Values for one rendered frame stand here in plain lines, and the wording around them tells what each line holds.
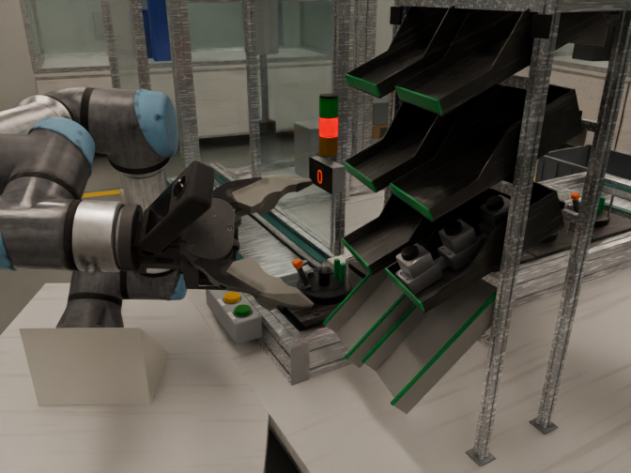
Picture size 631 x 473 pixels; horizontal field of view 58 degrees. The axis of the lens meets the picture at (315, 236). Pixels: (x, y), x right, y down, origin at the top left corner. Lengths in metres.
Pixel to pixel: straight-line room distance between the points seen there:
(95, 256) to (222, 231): 0.13
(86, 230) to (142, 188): 0.54
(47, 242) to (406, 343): 0.71
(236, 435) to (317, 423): 0.16
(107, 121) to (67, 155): 0.36
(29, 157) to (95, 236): 0.14
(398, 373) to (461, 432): 0.21
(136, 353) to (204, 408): 0.18
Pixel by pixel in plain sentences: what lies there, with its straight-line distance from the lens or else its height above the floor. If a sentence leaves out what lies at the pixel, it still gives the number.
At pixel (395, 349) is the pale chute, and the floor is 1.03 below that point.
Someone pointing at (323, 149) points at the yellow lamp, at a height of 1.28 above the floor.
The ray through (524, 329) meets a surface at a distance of 1.58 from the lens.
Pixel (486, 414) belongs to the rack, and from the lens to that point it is 1.11.
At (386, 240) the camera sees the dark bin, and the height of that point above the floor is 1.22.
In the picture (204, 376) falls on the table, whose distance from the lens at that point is 1.35.
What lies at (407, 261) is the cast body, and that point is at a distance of 0.95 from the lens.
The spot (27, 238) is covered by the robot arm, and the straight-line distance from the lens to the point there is 0.62.
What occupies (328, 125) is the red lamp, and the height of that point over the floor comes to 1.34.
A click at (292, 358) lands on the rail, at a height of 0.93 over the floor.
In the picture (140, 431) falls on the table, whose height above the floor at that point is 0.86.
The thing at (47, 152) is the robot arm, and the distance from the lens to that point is 0.69.
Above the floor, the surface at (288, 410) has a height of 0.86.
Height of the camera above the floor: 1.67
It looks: 24 degrees down
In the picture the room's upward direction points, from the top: straight up
